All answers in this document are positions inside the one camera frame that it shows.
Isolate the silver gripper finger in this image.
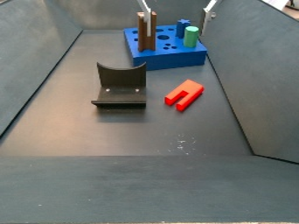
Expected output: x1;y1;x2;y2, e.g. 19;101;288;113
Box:
201;0;220;36
137;0;153;37

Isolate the red two-pronged object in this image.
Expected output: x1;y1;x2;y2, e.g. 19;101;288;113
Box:
165;80;205;111

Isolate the blue fixture block with holes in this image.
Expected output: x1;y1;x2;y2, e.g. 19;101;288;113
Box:
125;24;208;71

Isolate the blue star peg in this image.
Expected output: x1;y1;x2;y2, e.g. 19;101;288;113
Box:
177;18;191;39

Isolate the green octagonal peg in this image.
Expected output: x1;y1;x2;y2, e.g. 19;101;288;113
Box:
183;26;200;47

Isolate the brown tall peg block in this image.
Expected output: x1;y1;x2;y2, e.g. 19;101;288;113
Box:
137;11;157;52

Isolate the black curved cradle stand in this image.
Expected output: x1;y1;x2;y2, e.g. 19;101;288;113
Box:
91;64;147;108

